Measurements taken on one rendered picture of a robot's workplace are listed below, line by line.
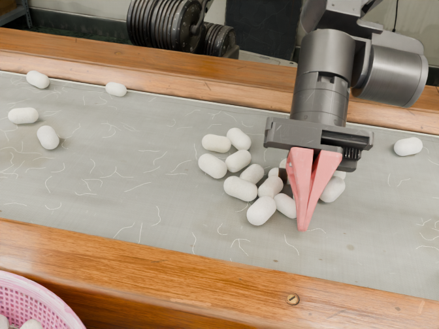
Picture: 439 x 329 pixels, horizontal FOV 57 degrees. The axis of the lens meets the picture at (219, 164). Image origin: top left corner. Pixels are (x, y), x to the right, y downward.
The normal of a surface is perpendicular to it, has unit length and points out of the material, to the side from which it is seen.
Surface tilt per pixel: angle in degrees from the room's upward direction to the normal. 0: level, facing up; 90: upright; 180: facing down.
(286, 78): 0
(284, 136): 39
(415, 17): 90
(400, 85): 77
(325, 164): 60
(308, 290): 0
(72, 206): 0
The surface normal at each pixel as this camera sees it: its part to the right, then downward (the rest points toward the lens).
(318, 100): -0.20, -0.26
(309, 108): -0.44, -0.29
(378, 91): -0.12, 0.75
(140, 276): 0.06, -0.79
